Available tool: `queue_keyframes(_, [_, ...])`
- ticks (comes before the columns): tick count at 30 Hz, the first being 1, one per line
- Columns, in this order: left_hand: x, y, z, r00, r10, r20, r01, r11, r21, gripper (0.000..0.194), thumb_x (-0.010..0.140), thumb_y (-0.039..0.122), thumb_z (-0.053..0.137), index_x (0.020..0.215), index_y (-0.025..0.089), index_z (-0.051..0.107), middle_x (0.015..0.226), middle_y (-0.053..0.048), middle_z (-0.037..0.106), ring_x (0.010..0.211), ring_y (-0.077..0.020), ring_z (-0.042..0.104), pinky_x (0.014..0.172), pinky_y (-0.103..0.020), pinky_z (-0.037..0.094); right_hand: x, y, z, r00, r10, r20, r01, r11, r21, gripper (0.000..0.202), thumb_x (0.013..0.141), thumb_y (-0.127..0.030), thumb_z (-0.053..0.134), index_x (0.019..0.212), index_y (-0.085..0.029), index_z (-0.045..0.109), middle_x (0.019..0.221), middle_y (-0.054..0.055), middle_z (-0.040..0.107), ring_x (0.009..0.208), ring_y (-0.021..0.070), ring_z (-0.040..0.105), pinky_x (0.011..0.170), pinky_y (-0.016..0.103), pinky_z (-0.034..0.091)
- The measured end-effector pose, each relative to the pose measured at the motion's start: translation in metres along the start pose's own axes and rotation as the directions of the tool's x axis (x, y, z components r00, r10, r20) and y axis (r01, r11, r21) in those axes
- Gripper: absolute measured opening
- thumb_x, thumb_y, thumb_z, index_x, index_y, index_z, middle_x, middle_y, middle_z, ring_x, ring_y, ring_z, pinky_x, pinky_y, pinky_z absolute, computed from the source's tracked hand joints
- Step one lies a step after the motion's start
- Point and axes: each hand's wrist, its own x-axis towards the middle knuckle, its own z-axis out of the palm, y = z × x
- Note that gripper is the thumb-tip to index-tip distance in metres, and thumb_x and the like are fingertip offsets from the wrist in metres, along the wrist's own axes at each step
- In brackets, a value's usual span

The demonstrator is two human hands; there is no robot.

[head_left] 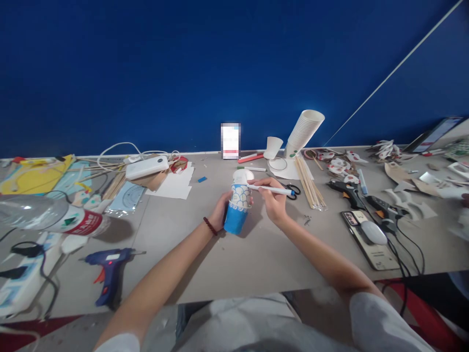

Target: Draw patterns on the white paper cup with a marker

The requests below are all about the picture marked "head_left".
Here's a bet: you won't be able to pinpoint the person's left hand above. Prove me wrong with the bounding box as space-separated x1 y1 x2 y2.
207 191 234 236

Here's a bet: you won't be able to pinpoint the person's right hand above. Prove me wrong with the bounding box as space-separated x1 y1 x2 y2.
250 177 291 225

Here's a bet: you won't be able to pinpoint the person's right index finger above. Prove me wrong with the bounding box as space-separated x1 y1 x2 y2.
250 178 280 190

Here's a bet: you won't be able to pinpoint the white marker with blue cap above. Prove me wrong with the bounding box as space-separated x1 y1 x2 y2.
247 184 297 197

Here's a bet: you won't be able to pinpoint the blue and white paper cup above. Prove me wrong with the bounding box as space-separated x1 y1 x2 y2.
223 169 256 236

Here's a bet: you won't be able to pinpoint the white paper with circle cutout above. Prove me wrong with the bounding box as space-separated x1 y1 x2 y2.
268 156 302 181

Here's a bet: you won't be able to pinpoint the black scissors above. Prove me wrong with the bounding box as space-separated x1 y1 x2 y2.
281 183 301 201

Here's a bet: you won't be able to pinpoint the red marker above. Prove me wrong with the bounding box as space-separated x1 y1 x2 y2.
237 152 266 165

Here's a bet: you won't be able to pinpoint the single white paper cup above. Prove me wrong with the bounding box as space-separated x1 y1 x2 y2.
266 136 285 161

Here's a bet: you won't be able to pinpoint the standing smartphone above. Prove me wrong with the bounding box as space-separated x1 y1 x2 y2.
220 123 242 161

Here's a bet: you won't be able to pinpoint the bundle of wooden sticks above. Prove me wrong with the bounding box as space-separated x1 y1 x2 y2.
294 155 327 211

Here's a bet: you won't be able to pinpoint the white paper sheets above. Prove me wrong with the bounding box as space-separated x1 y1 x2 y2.
146 168 195 201

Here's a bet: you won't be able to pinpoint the red and white paper craft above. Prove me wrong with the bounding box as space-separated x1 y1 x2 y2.
168 156 195 176

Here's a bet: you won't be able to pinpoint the stack of white paper cups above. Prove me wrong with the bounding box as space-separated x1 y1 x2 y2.
285 109 326 159

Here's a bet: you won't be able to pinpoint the brown cardboard piece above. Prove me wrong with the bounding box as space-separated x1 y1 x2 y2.
137 171 177 193

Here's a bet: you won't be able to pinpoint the black glue gun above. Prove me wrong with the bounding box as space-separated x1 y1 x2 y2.
365 195 412 236
327 178 368 212

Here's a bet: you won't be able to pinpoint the pile of paper fish crafts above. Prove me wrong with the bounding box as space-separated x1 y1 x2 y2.
314 148 370 185

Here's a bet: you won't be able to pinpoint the white power bank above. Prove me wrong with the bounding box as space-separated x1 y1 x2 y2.
125 155 171 181

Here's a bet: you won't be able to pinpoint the clear protractor ruler set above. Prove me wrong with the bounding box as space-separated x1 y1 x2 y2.
105 181 146 214

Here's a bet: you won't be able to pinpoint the white oval case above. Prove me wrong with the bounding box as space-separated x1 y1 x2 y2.
360 220 388 246

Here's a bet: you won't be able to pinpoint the loose wooden sticks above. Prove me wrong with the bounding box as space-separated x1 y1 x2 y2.
75 160 128 201

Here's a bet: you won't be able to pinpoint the person's body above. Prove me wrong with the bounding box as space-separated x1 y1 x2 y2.
141 292 367 352

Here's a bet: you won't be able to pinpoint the smartphone in patterned case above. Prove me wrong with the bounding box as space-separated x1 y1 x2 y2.
340 210 401 272

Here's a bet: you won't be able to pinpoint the pile of white pointed crafts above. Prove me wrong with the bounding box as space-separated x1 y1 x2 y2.
367 139 418 161

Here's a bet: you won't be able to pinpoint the blue glue gun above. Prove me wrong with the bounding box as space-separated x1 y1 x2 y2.
78 247 147 308

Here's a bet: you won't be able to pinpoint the light blue paper sheet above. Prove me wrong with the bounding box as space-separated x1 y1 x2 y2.
55 160 109 206

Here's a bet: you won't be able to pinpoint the pile of cardboard cutouts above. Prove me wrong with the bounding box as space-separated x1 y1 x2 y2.
381 159 469 220

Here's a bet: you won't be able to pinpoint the white paper cutout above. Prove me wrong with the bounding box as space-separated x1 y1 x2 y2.
60 234 90 254

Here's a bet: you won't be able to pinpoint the clear plastic water bottle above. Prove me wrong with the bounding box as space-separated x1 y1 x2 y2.
0 194 112 240

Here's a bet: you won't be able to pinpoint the yellow paper folder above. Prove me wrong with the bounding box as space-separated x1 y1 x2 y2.
0 154 76 196

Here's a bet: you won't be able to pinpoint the red stool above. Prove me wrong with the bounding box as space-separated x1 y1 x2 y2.
373 278 469 352

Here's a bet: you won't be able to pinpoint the white power strip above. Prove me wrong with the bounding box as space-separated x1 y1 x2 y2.
0 231 50 318

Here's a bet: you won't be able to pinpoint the white charging cable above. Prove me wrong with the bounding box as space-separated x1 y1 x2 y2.
96 142 181 166

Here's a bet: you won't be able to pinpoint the black power cables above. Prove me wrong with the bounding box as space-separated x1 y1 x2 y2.
380 216 426 318

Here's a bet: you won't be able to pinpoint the tablet with dark frame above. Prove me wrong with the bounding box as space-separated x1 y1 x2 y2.
402 116 465 154

